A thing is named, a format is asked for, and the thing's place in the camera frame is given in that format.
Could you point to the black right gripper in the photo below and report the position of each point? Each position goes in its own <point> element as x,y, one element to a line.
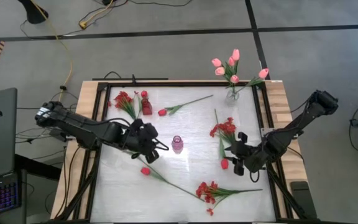
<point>249,158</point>

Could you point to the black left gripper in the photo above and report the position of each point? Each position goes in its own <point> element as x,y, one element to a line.
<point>141,138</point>

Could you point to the purple glass vase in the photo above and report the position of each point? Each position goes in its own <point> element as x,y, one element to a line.
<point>177,146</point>

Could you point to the red artificial flower bunch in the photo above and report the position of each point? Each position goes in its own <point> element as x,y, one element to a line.
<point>204,189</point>
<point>225,127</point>
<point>123,99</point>

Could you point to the pink artificial tulip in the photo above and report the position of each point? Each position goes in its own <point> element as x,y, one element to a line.
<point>216,62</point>
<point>231,61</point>
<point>263,73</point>
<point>235,54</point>
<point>234,79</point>
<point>219,71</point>

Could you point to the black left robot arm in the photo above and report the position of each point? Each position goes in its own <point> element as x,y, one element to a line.
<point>82,127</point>

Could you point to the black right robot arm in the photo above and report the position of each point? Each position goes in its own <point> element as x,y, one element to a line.
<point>300,121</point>

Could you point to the red glass vase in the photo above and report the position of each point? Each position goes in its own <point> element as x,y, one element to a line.
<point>147,108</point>

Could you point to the clear glass vase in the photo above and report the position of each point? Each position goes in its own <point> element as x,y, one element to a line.
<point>232,99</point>

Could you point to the black flat phone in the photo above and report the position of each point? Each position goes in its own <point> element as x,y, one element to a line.
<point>303,199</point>

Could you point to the black side desk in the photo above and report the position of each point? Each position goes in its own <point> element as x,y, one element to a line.
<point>39,168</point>

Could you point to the black chair base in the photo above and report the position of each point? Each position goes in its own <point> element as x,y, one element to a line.
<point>34,12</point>

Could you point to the silver mounting bracket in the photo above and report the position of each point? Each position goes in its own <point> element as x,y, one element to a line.
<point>264,132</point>

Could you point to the black camera mounting bar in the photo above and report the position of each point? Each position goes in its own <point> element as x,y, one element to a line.
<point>120,79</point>

